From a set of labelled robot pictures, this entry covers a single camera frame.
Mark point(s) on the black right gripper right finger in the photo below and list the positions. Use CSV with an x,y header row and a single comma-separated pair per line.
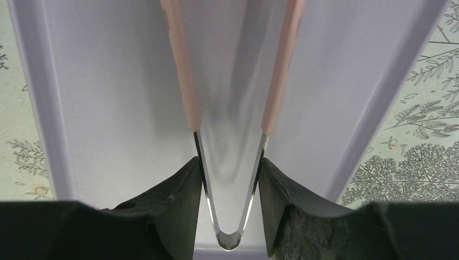
x,y
299,224

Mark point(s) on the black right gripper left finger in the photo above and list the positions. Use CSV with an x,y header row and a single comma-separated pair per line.
x,y
157,224

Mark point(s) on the pink handled tongs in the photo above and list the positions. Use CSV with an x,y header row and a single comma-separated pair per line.
x,y
287,43

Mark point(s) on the lilac plastic tray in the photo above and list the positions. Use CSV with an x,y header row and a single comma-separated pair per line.
x,y
107,101

